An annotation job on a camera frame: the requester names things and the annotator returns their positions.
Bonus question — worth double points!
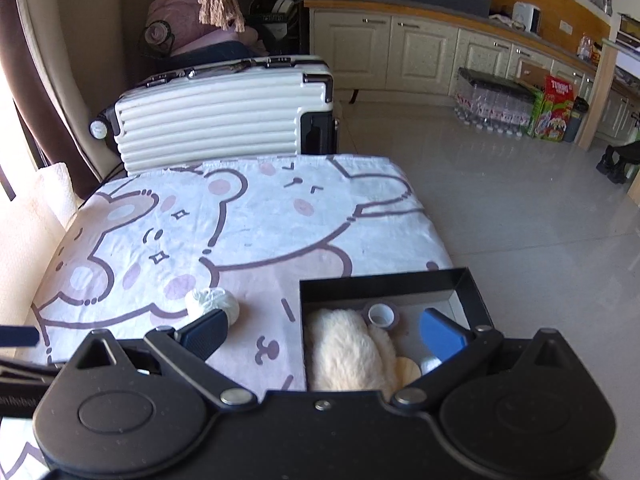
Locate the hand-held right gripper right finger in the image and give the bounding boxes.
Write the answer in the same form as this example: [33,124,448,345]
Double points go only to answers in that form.
[392,309,583,407]

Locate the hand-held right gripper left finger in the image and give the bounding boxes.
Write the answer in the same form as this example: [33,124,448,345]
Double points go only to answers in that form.
[60,309,258,407]

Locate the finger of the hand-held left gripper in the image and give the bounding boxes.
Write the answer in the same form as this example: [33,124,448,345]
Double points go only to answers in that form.
[0,326,39,349]

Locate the black cardboard box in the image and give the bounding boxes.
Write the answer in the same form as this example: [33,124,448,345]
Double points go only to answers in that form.
[299,267,484,392]

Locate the white plastic bag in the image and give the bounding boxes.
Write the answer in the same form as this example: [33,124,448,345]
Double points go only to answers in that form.
[184,287,241,325]

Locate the small white cup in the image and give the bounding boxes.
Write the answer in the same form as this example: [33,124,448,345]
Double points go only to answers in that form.
[362,302,401,332]

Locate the bear printed blanket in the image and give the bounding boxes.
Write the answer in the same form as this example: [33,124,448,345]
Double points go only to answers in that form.
[0,154,456,480]

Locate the white cushion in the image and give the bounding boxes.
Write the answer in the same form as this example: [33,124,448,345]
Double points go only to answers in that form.
[0,161,79,313]

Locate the white ribbed suitcase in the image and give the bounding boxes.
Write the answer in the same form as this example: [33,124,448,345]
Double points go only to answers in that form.
[89,54,341,177]

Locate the pack of water bottles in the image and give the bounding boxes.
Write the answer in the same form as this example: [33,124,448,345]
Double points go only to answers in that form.
[454,67,537,137]

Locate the green printed carton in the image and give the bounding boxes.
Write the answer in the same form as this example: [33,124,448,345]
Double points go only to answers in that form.
[526,75,577,144]

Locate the brown curtain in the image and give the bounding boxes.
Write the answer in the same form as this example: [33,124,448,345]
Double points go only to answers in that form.
[0,0,101,201]

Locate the dark grey bin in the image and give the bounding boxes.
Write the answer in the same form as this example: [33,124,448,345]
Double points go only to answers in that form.
[564,97,591,144]

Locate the cream kitchen cabinets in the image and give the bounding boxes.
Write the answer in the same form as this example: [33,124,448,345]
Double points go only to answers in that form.
[304,0,640,142]

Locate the beige curtain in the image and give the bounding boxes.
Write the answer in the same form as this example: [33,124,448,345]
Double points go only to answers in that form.
[14,0,173,183]

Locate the wooden pillar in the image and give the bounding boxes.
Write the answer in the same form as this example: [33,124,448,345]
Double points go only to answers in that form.
[579,39,622,152]

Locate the pink bedding bundle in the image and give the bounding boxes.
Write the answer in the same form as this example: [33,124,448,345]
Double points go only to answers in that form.
[144,0,262,58]

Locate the black shelf rack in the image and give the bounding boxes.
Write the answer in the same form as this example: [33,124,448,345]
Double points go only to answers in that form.
[235,0,308,57]

